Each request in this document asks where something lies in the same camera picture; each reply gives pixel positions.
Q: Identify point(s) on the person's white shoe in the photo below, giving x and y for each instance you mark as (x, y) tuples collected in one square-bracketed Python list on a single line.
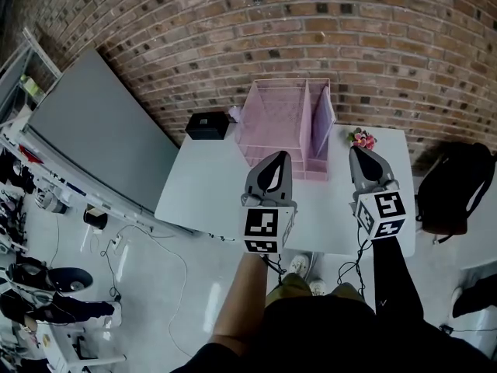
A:
[(299, 264), (317, 287)]

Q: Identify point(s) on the white desk with drawers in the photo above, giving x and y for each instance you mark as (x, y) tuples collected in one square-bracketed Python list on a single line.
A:
[(206, 192)]

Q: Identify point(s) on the black bucket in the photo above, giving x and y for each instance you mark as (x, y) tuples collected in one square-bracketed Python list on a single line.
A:
[(95, 217)]

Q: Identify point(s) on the small white table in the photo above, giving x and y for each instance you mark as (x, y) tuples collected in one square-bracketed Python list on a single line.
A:
[(62, 352)]

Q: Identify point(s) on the person's black shirt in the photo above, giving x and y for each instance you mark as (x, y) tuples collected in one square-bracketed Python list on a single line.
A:
[(330, 340)]

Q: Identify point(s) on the brown wooden chair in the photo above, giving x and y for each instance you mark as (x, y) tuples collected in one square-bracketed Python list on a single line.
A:
[(442, 229)]

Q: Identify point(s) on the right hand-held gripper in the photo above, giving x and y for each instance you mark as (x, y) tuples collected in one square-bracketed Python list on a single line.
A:
[(382, 214)]

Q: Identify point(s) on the small black adapter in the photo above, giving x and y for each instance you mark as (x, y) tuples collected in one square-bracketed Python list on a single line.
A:
[(446, 328)]

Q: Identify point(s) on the lavender folder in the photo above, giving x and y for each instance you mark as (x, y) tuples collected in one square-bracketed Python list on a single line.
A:
[(321, 126)]

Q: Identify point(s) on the person's left forearm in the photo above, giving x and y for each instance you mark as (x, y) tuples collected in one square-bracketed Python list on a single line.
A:
[(240, 297)]

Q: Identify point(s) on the black box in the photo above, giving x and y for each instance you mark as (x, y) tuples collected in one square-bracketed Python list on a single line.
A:
[(206, 126)]

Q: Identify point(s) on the red sticker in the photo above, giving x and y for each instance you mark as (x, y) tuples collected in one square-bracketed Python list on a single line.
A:
[(31, 154)]

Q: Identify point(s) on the green bottle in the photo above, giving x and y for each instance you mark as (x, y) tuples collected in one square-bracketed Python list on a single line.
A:
[(30, 87)]

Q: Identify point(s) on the white crumpled tissue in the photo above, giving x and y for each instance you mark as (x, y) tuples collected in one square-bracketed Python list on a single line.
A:
[(235, 115)]

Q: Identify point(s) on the small pink flower pot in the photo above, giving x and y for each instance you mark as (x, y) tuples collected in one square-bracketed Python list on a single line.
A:
[(361, 138)]

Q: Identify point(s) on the person's khaki trousers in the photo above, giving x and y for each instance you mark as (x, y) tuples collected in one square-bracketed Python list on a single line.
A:
[(287, 290)]

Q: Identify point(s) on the person's right forearm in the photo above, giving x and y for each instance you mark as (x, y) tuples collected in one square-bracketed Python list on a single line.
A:
[(394, 282)]

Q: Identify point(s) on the person's left white shoe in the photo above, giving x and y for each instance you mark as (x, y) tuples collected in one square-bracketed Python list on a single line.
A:
[(299, 264)]

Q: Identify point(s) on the white power strip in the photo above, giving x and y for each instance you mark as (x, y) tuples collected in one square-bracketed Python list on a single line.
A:
[(118, 241)]

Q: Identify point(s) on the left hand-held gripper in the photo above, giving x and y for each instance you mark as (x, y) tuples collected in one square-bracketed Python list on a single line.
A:
[(262, 227)]

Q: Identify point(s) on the pink mesh desk organizer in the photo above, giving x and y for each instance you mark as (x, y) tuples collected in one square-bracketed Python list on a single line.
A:
[(272, 126)]

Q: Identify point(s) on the black backpack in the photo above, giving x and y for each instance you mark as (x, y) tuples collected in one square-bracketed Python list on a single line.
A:
[(454, 189)]

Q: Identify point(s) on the person's right white shoe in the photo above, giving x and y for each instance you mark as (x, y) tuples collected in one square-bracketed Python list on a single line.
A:
[(317, 287)]

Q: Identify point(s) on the white metal shelving unit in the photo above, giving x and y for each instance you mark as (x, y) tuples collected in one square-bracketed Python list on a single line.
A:
[(27, 56)]

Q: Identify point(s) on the grey refrigerator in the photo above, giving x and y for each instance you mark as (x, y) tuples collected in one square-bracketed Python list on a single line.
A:
[(101, 134)]

